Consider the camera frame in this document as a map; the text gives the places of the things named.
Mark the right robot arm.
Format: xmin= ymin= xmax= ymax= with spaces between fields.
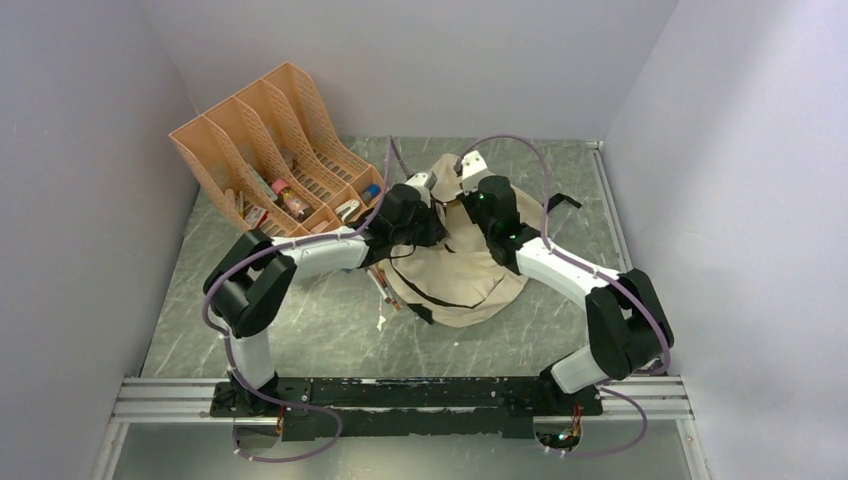
xmin=458 ymin=175 xmax=674 ymax=414

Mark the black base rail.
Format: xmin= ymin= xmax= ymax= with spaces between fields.
xmin=208 ymin=376 xmax=603 ymax=441

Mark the green white card pack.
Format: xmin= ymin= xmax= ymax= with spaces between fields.
xmin=248 ymin=164 xmax=278 ymax=203

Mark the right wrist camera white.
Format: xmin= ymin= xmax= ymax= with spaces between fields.
xmin=460 ymin=150 xmax=491 ymax=195

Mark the pink-capped glitter bottle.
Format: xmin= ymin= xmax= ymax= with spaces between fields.
xmin=271 ymin=178 xmax=314 ymax=222

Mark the white red-capped marker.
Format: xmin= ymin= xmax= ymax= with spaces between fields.
xmin=365 ymin=267 xmax=391 ymax=304

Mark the white stapler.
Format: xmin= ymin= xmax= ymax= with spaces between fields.
xmin=334 ymin=199 xmax=362 ymax=224

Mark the beige canvas backpack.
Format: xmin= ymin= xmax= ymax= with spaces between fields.
xmin=379 ymin=154 xmax=529 ymax=328

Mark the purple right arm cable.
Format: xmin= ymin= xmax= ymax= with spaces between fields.
xmin=453 ymin=135 xmax=674 ymax=460

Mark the blue-capped grey bottle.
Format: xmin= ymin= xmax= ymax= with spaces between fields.
xmin=359 ymin=184 xmax=381 ymax=205

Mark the red small box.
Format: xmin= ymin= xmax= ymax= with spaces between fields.
xmin=244 ymin=205 xmax=268 ymax=230

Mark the orange plastic file organizer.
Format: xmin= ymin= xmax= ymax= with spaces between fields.
xmin=170 ymin=63 xmax=386 ymax=237

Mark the thin orange pen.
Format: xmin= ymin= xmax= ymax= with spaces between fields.
xmin=377 ymin=267 xmax=401 ymax=311

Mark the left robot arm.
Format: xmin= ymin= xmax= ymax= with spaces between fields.
xmin=202 ymin=174 xmax=445 ymax=416

